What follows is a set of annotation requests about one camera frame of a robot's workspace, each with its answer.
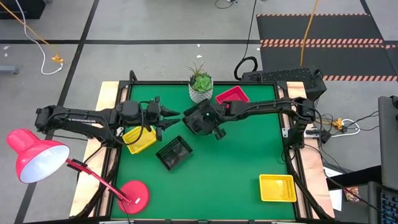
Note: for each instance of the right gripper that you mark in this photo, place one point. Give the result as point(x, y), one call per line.
point(205, 124)

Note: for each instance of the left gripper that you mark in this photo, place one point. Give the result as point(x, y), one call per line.
point(151, 124)

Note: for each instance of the black plastic basket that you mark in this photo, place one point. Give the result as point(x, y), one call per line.
point(186, 125)
point(189, 119)
point(174, 154)

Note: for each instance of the yellow plastic basket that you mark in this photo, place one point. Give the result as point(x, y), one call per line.
point(143, 143)
point(275, 188)
point(261, 188)

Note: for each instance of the red plastic basket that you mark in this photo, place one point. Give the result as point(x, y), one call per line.
point(233, 95)
point(219, 100)

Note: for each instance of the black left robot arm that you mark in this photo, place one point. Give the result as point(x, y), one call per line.
point(81, 119)

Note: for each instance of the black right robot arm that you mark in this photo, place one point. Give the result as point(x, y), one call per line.
point(264, 107)

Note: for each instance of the succulent in white pot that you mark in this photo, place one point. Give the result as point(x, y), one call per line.
point(200, 93)

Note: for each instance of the wooden board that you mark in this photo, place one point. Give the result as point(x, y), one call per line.
point(107, 93)
point(295, 90)

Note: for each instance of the black perforated computer case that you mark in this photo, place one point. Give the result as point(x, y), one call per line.
point(286, 76)

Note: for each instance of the black power adapter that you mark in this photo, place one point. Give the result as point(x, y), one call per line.
point(325, 136)

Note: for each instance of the yellow power plug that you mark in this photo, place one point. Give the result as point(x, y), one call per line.
point(338, 124)

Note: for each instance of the red desk lamp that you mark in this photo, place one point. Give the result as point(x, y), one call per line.
point(37, 155)

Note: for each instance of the white paper sheet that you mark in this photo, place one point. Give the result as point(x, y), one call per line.
point(335, 199)

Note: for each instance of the black striped floor mat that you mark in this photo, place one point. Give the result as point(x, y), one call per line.
point(326, 28)

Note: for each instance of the grey floor object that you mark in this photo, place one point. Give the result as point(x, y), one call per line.
point(7, 69)

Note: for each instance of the black box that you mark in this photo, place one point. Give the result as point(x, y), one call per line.
point(21, 7)

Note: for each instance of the grey monitor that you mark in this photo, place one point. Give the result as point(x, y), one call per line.
point(388, 140)

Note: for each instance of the black keyboard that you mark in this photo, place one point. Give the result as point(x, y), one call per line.
point(390, 208)

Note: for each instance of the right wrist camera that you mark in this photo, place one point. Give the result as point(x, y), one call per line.
point(206, 115)

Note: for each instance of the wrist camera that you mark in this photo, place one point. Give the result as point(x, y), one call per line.
point(153, 110)
point(206, 115)

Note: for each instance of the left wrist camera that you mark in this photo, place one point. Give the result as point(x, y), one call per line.
point(153, 110)

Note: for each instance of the black table frame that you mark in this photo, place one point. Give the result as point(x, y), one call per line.
point(161, 83)

